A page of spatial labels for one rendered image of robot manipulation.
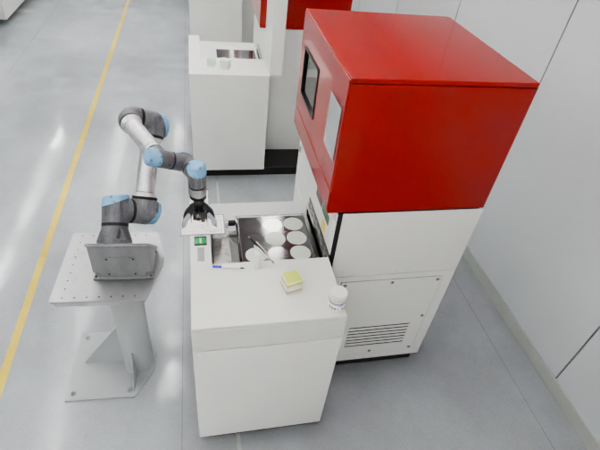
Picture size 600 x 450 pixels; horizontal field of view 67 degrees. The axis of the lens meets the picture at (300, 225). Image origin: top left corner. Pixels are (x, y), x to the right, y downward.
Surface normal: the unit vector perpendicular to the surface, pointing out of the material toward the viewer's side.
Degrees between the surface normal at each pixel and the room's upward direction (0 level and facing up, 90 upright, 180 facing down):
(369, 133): 90
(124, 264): 90
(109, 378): 0
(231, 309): 0
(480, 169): 90
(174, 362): 0
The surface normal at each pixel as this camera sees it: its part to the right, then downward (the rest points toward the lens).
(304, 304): 0.11, -0.76
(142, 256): 0.12, 0.65
